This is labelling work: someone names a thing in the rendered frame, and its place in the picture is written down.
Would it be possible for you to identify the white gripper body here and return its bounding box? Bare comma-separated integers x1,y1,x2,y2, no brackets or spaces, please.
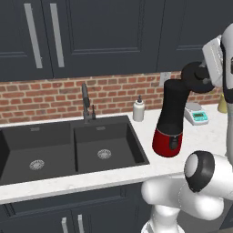
202,35,226,89

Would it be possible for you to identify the dark grey base cupboard door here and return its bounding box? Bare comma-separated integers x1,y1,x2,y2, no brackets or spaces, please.
0,208,75,233
70,198,153,233

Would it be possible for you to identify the dark grey sink tap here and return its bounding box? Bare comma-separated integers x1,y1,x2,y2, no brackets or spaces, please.
81,83,97,124

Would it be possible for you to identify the white and teal kitchen scale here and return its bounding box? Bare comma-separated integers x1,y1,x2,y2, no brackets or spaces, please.
183,102,210,126

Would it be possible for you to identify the black double sink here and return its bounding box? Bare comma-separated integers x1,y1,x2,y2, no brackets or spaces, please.
0,115,150,187

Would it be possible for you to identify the dark grey wall cupboard door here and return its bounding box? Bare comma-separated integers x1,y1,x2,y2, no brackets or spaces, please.
157,0,233,73
40,0,167,80
0,0,55,83

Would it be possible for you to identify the dark grey base cupboard panel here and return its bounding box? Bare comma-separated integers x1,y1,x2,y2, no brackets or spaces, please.
0,182,144,220

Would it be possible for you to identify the pale yellow object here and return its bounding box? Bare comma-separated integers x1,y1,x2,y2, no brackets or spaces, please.
217,92,228,115

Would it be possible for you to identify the black and red blender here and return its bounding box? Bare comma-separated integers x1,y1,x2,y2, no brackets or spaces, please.
152,79,191,158

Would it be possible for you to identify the long grey cupboard handle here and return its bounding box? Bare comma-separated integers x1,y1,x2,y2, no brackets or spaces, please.
24,3,44,69
49,3,66,68

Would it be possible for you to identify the grey wall outlet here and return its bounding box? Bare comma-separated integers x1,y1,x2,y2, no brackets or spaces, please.
159,71,173,87

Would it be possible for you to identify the white soap dispenser bottle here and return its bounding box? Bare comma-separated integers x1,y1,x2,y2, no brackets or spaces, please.
132,95,146,123

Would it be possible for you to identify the short grey cupboard handle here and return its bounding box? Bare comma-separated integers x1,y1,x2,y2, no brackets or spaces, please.
61,217,69,233
76,214,86,233

